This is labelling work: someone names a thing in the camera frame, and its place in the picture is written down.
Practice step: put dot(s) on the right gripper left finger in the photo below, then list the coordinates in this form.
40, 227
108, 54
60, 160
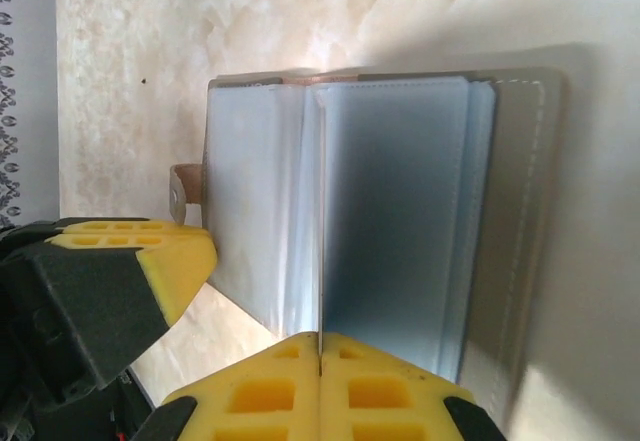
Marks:
265, 396

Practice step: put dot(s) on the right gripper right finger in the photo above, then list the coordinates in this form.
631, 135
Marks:
380, 401

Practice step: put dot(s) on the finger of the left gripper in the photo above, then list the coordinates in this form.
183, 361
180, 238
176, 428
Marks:
125, 227
125, 291

